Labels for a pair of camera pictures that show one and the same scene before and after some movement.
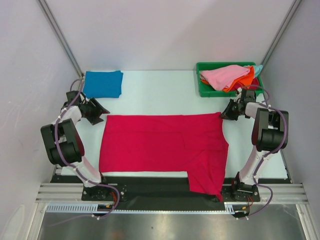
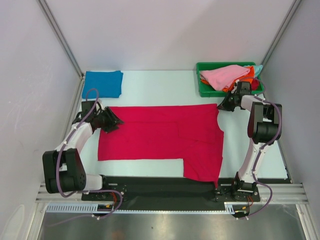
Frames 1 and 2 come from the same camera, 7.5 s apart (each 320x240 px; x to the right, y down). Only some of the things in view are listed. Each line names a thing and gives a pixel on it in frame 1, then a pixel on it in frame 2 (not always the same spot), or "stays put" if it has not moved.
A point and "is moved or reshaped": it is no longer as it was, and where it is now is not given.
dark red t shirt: x=255 y=81 stays put
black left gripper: x=98 y=110 -> x=113 y=120
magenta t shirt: x=194 y=143 is moved or reshaped
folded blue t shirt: x=103 y=84 stays put
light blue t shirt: x=257 y=69 stays put
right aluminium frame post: x=281 y=30 stays put
